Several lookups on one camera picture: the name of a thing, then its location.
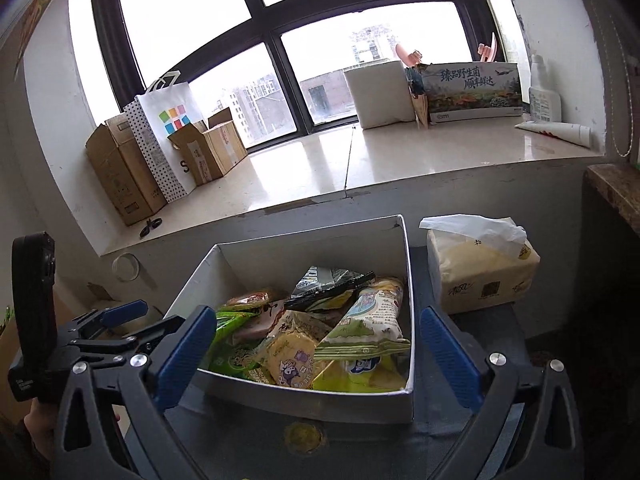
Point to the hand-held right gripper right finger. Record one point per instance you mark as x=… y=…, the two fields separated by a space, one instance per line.
x=450 y=360

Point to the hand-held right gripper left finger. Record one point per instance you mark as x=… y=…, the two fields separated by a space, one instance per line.
x=185 y=355

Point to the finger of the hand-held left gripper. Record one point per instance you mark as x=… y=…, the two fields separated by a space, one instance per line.
x=122 y=312
x=160 y=330

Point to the pink snack packet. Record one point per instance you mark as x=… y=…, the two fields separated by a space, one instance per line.
x=250 y=330

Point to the red yellow snack packet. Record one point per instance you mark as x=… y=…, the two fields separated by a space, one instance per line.
x=250 y=300

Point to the white illustrated snack packet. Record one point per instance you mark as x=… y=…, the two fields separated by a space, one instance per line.
x=365 y=320

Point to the beige yellow cookie packet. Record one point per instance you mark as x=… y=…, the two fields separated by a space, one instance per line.
x=290 y=360

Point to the white cardboard box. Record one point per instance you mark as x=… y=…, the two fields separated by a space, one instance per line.
x=300 y=400

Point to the person's left forearm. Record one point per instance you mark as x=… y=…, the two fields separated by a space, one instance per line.
x=17 y=455

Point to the person's left hand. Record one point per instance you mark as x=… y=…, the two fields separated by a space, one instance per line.
x=40 y=430

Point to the large flattened cardboard box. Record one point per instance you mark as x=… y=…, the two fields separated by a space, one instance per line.
x=115 y=305

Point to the clear tape roll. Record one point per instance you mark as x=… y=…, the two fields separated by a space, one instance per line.
x=116 y=267

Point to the black scissors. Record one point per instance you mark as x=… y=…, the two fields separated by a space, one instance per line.
x=150 y=227

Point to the beige tissue pack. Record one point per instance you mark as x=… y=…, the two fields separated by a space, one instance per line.
x=480 y=275

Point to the tall brown cardboard box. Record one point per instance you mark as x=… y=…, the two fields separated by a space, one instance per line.
x=120 y=175

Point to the round yellow sticker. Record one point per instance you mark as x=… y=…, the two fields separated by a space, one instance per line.
x=305 y=437

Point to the white bag with coloured squares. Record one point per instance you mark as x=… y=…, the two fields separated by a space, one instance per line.
x=172 y=145

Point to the open brown cardboard box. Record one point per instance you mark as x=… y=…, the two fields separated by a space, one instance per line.
x=220 y=150

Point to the brown stone ledge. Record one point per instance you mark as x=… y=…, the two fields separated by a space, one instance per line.
x=617 y=195

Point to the white tube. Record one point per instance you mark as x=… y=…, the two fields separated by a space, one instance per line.
x=555 y=131

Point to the brown folded fan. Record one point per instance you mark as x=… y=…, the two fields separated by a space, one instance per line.
x=420 y=105

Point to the landscape printed carton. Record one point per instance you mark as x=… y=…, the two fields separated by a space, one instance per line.
x=470 y=92

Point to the white foam block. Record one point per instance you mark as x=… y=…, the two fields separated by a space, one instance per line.
x=380 y=95

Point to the white plastic bottle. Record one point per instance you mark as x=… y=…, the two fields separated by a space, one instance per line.
x=545 y=100

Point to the colourful wall poster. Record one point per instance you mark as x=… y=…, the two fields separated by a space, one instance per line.
x=30 y=10

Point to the black window frame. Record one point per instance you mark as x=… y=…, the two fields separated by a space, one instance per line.
x=272 y=35

